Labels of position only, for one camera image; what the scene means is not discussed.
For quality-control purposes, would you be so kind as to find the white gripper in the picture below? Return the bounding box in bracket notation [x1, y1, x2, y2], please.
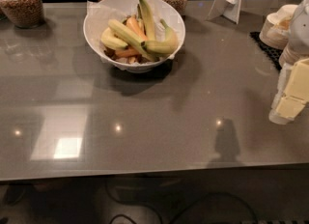
[268, 58, 309, 125]

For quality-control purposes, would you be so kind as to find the curved yellow banana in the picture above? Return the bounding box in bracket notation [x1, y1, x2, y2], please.
[141, 19, 179, 55]

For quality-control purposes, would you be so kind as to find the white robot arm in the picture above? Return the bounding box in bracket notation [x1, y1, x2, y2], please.
[268, 0, 309, 125]

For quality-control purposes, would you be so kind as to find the upright yellow-green banana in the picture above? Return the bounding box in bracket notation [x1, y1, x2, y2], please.
[138, 0, 156, 41]

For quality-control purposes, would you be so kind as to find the white ceramic bowl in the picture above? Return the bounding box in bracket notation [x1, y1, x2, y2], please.
[82, 0, 186, 74]

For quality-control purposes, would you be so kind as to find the long yellow banana diagonal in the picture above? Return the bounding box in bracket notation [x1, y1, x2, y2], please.
[108, 19, 157, 62]

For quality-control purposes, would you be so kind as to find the short yellow banana left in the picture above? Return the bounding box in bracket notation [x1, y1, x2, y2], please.
[100, 28, 128, 50]

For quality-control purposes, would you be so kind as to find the white paper bowl liner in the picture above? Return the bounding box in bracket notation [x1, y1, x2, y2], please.
[86, 0, 182, 71]

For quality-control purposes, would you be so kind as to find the stack of paper bowls lower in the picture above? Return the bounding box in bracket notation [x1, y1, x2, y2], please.
[279, 44, 308, 67]

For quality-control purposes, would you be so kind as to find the stack of paper bowls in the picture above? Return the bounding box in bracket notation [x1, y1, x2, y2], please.
[259, 4, 297, 50]
[279, 44, 308, 67]

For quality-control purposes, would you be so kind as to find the black rubber mat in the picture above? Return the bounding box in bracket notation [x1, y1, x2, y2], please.
[249, 32, 282, 71]

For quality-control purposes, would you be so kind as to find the stack of paper bowls upper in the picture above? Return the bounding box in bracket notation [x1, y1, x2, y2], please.
[259, 4, 297, 50]

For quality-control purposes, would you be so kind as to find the orange carrot lower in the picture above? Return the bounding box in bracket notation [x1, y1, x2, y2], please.
[115, 48, 139, 58]

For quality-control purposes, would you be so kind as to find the orange carrot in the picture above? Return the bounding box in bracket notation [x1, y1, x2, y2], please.
[126, 16, 148, 41]
[115, 48, 139, 58]

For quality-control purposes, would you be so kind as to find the orange carrot upper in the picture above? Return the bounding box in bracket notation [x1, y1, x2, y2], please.
[126, 16, 148, 41]

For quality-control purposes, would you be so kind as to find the glass cereal jar left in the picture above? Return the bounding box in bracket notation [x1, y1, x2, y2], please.
[0, 0, 44, 28]

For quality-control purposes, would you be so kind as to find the black cable under table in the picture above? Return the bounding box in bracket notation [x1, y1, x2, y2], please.
[104, 178, 260, 224]

